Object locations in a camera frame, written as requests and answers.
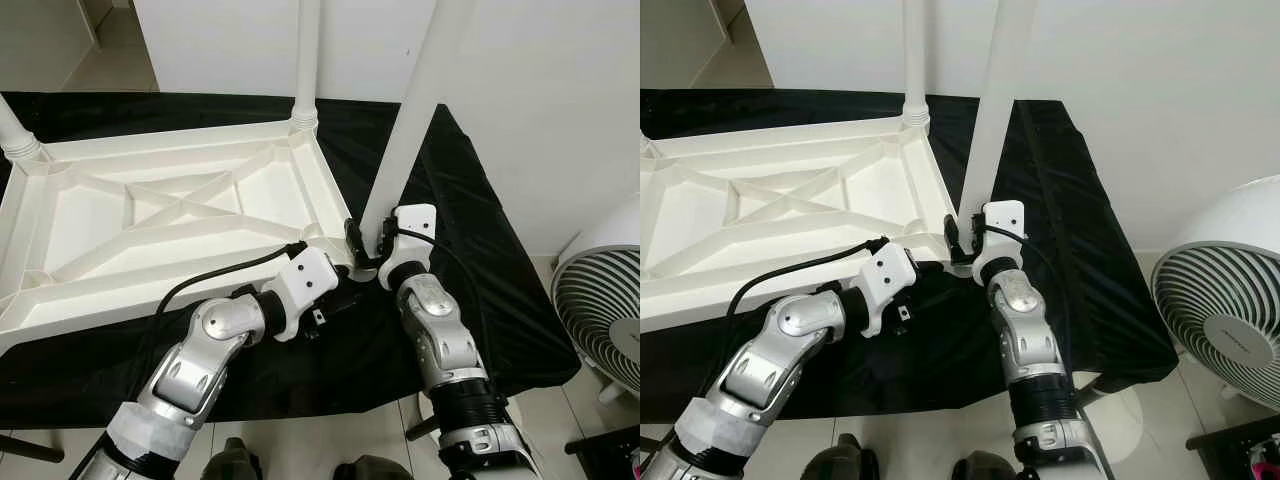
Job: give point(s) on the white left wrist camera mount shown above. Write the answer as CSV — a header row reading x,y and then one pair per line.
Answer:
x,y
305,280
890,275

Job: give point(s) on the pink round reel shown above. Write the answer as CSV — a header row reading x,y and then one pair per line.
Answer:
x,y
1256,460

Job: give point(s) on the dark robot left foot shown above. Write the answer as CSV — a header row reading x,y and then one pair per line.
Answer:
x,y
232,462
840,462

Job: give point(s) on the black tablecloth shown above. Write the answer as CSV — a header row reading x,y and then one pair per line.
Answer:
x,y
350,370
950,360

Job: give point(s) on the white plastic table leg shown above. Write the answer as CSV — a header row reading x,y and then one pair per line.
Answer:
x,y
18,135
420,100
915,50
306,50
1000,100

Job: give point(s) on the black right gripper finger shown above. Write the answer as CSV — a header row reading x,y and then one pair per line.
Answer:
x,y
354,240
954,236

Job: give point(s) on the white plastic table top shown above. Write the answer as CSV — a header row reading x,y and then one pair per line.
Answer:
x,y
700,230
80,230

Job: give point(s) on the white round floor fan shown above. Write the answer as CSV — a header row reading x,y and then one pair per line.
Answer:
x,y
605,300
1225,300

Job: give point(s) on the dark robot right foot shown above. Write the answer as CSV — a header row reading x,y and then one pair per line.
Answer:
x,y
985,468
375,469

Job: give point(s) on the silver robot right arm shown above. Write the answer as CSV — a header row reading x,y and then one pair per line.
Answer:
x,y
440,340
1030,340

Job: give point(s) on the white round stand base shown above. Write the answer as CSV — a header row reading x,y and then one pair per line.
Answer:
x,y
1120,425

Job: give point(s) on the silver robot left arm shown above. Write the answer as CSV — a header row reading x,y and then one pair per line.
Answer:
x,y
195,370
770,370

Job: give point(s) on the dark robot foot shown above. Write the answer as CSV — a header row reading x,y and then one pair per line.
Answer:
x,y
840,462
985,468
232,462
375,469

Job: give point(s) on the black slanted table leg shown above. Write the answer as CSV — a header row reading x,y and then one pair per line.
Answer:
x,y
30,448
422,428

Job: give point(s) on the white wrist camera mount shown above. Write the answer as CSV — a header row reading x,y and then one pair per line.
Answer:
x,y
305,280
890,275
412,225
1003,220

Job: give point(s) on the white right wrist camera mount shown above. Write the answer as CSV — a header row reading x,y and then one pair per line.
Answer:
x,y
1003,220
412,225

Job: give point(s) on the black floor stand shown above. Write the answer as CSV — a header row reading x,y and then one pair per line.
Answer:
x,y
1230,450
605,452

